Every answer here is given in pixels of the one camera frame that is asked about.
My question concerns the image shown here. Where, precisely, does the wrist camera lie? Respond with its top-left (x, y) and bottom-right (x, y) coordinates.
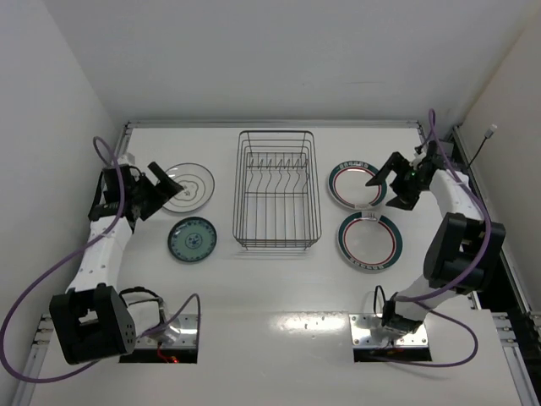
top-left (410, 145), bottom-right (429, 171)
top-left (117, 152), bottom-right (135, 168)

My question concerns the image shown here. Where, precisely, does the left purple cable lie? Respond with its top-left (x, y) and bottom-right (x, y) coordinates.
top-left (0, 135), bottom-right (201, 384)

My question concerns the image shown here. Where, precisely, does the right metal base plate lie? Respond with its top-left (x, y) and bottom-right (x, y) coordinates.
top-left (349, 313), bottom-right (429, 350)

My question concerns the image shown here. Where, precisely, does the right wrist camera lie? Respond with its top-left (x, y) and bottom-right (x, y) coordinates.
top-left (410, 145), bottom-right (429, 171)

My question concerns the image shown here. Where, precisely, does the green red rimmed plate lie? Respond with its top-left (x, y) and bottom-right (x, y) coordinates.
top-left (336, 211), bottom-right (403, 272)
top-left (327, 160), bottom-right (387, 211)

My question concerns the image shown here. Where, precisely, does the white plate green line rim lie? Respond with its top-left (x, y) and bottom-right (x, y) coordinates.
top-left (163, 162), bottom-right (216, 214)

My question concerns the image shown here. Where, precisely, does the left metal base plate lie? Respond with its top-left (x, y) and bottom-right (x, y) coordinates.
top-left (135, 315), bottom-right (198, 350)

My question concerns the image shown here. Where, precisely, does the metal base plate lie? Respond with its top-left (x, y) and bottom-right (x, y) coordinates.
top-left (135, 315), bottom-right (198, 350)
top-left (349, 313), bottom-right (429, 350)

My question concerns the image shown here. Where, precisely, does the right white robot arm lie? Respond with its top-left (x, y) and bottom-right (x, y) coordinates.
top-left (367, 152), bottom-right (505, 335)

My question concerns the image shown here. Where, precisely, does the black wall cable white plug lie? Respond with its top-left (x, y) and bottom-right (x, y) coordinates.
top-left (466, 124), bottom-right (498, 170)

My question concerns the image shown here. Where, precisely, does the grey wire dish rack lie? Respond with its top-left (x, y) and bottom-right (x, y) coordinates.
top-left (232, 129), bottom-right (322, 250)

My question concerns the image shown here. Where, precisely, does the blue floral green plate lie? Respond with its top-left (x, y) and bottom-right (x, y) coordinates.
top-left (167, 217), bottom-right (217, 263)

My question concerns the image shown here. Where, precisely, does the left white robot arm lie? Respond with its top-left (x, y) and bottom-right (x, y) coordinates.
top-left (49, 162), bottom-right (183, 365)

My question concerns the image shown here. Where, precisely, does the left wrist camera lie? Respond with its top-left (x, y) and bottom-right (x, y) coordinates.
top-left (117, 152), bottom-right (135, 168)

